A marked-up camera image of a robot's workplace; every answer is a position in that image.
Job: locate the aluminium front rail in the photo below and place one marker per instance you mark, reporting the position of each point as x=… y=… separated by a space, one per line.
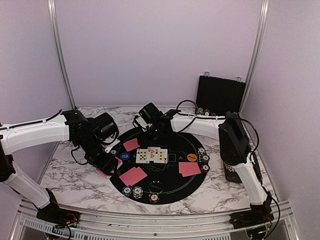
x=103 y=225

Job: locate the red playing card deck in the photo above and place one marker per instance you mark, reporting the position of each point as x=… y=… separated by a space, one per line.
x=120 y=162

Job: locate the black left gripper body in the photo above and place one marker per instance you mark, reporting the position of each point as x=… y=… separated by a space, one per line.
x=94 y=156

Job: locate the right aluminium frame post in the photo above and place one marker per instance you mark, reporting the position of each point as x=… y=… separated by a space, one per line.
x=259 y=38

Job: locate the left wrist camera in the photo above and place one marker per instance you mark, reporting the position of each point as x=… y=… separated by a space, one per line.
x=105 y=126

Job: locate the left aluminium frame post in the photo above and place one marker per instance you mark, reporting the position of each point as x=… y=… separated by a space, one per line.
x=59 y=52

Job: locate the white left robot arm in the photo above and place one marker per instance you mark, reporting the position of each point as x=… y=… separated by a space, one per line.
x=93 y=135

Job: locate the blue small blind button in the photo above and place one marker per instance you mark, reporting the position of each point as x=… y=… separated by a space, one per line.
x=124 y=156

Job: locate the black floral rectangular tray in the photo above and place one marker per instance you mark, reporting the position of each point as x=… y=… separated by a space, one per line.
x=230 y=174

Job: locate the dealt red card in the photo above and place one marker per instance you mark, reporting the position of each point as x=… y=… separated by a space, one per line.
x=189 y=168
x=137 y=175
x=131 y=144
x=126 y=178

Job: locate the clear round dealer button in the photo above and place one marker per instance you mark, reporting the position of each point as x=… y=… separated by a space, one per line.
x=156 y=187

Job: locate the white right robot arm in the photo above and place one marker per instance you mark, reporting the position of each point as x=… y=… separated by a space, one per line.
x=234 y=148

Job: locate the black poker chip case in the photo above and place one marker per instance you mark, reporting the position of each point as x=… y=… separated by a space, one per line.
x=219 y=95

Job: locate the green chips in case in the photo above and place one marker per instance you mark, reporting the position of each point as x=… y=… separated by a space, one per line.
x=232 y=115

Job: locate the orange big blind button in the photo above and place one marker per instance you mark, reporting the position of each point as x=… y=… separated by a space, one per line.
x=192 y=157

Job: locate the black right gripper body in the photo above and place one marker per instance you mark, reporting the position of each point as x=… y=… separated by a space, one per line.
x=154 y=135

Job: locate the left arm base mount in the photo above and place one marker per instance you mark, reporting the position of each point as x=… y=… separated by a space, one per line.
x=60 y=216

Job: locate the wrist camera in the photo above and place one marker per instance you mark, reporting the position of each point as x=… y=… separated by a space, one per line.
x=105 y=126
x=147 y=117

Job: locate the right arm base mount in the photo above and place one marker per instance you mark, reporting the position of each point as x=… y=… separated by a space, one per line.
x=258 y=214

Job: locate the aluminium frame post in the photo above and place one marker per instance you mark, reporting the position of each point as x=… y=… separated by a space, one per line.
x=59 y=52
x=259 y=38

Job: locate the round black poker mat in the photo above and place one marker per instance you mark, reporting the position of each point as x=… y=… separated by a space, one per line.
x=175 y=186

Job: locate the red pip face-up card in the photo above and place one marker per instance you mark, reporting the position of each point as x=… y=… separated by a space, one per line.
x=151 y=153

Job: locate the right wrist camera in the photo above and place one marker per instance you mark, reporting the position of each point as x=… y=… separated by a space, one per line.
x=147 y=117

